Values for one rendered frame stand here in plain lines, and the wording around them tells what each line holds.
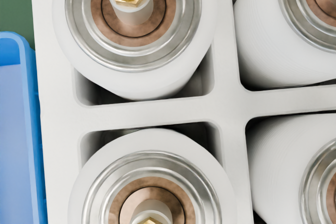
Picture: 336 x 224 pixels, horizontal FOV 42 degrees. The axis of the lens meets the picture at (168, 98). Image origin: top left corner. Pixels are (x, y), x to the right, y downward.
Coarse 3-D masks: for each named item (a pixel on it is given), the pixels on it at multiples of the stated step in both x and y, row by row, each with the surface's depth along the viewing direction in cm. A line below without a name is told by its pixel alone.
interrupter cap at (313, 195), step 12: (324, 144) 24; (312, 156) 24; (324, 156) 24; (312, 168) 24; (324, 168) 24; (312, 180) 24; (324, 180) 24; (300, 192) 24; (312, 192) 24; (324, 192) 24; (300, 204) 24; (312, 204) 24; (324, 204) 24; (300, 216) 24; (312, 216) 24; (324, 216) 24
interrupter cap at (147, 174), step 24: (120, 168) 24; (144, 168) 24; (168, 168) 24; (192, 168) 24; (96, 192) 24; (120, 192) 24; (144, 192) 24; (168, 192) 24; (192, 192) 24; (96, 216) 24; (120, 216) 24; (192, 216) 24; (216, 216) 23
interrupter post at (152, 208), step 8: (144, 200) 24; (152, 200) 23; (136, 208) 23; (144, 208) 22; (152, 208) 21; (160, 208) 22; (168, 208) 24; (136, 216) 21; (144, 216) 21; (152, 216) 21; (160, 216) 21; (168, 216) 22
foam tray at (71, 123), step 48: (48, 0) 32; (48, 48) 31; (48, 96) 31; (96, 96) 41; (192, 96) 42; (240, 96) 31; (288, 96) 31; (48, 144) 31; (96, 144) 39; (240, 144) 31; (48, 192) 31; (240, 192) 31
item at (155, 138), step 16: (144, 128) 38; (160, 128) 32; (112, 144) 25; (128, 144) 24; (144, 144) 24; (160, 144) 24; (176, 144) 24; (192, 144) 25; (96, 160) 24; (112, 160) 24; (192, 160) 24; (208, 160) 24; (80, 176) 24; (96, 176) 24; (208, 176) 24; (224, 176) 25; (80, 192) 24; (224, 192) 24; (80, 208) 24; (224, 208) 24
